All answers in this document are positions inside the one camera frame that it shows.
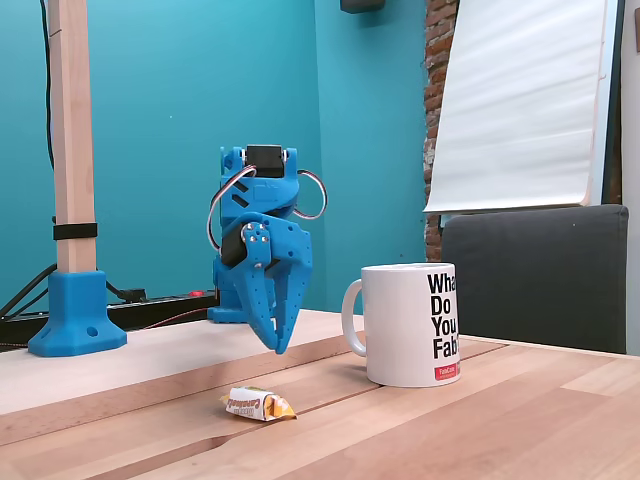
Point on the caramel sweet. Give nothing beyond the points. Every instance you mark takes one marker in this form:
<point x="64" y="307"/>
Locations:
<point x="250" y="405"/>

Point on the white printed mug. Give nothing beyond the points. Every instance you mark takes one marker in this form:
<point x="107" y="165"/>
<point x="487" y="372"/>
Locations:
<point x="395" y="325"/>

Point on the black power strip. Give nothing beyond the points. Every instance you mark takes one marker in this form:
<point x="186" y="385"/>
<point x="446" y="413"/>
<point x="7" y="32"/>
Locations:
<point x="160" y="310"/>

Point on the dark grey chair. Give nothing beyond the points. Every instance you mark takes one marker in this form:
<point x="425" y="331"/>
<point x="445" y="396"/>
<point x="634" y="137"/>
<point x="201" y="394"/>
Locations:
<point x="535" y="275"/>

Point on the white flip chart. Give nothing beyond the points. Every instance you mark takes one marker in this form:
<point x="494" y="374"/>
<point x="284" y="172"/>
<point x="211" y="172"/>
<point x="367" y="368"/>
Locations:
<point x="520" y="100"/>

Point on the blue post mount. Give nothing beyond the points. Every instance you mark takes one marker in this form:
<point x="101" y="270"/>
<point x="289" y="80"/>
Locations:
<point x="75" y="320"/>

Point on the wooden post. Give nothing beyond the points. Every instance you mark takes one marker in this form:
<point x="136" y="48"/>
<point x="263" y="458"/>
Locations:
<point x="72" y="125"/>

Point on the black wall box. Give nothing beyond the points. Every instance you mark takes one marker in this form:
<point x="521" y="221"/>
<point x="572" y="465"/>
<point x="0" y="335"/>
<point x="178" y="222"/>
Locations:
<point x="362" y="5"/>

